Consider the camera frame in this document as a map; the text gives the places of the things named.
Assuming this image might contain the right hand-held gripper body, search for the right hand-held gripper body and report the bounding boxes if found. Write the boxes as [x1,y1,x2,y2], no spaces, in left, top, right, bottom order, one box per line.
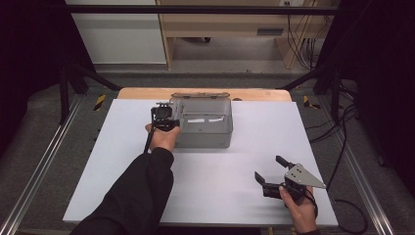
[261,163,328,206]

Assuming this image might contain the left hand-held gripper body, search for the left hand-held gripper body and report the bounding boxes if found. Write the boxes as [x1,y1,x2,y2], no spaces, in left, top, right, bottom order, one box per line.
[150,101,181,132]

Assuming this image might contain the grey transparent storage box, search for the grey transparent storage box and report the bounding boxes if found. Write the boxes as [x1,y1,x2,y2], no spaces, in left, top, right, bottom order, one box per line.
[169,91,235,150]

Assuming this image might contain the person's left hand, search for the person's left hand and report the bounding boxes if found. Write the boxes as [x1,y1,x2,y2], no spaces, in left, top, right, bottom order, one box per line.
[144,122,182,154]

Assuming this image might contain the person's right hand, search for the person's right hand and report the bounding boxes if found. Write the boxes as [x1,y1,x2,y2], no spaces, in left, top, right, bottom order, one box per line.
[278,184,319,234]

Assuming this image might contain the wooden table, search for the wooden table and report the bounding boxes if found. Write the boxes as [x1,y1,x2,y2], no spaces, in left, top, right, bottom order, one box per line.
[116,86,293,103]

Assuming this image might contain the left yellow clamp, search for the left yellow clamp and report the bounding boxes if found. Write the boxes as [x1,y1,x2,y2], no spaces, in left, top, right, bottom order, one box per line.
[93,94,108,112]

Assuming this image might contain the white cabinet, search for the white cabinet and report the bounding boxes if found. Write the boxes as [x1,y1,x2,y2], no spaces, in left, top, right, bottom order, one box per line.
[64,0,168,66]

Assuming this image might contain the black metal stand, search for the black metal stand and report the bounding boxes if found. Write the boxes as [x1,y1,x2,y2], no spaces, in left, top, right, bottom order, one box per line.
[278,63,344,124]
[58,60,122,125]

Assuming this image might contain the light wooden desk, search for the light wooden desk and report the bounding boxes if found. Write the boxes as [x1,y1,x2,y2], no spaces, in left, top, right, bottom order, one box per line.
[156,0,341,71]

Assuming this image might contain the black curtain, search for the black curtain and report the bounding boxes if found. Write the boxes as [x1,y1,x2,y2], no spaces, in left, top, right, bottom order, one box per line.
[0,0,97,158]
[314,0,415,200]

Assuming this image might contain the right hand-held gripper cable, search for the right hand-held gripper cable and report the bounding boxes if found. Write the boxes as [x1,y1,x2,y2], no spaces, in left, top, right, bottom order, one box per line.
[304,188,320,219]

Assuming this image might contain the hand-held gripper cable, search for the hand-held gripper cable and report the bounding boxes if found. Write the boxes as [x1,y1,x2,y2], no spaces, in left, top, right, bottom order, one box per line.
[304,188,320,219]
[143,126,156,155]

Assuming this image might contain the left hand-held gripper cable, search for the left hand-held gripper cable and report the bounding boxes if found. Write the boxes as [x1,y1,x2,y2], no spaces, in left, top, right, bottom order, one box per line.
[143,126,156,155]

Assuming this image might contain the black floor cables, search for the black floor cables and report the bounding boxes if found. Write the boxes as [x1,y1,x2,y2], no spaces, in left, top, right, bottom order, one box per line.
[304,82,370,235]

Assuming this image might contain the aluminium floor rail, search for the aluminium floor rail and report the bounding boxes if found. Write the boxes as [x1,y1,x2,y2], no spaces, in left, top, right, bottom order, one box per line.
[0,93,84,235]
[318,97,396,235]

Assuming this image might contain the black horizontal frame bar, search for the black horizontal frame bar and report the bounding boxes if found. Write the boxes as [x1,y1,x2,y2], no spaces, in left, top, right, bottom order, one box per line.
[64,4,342,16]

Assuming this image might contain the black cables under desk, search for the black cables under desk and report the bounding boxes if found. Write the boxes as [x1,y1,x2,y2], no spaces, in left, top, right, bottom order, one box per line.
[286,1,331,71]

